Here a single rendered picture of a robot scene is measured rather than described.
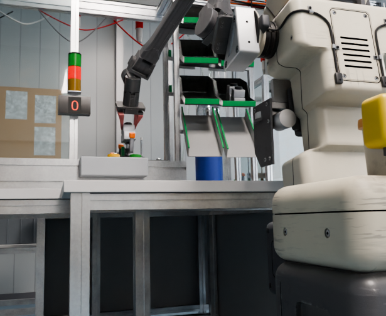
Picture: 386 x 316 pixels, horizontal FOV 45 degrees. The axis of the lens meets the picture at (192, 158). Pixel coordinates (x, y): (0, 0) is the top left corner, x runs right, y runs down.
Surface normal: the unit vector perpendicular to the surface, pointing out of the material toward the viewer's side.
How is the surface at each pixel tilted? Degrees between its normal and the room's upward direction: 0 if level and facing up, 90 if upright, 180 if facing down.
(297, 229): 90
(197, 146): 45
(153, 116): 90
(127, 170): 90
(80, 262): 90
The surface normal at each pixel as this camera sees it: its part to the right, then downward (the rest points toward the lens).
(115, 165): 0.30, -0.13
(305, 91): -0.96, -0.02
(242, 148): 0.07, -0.80
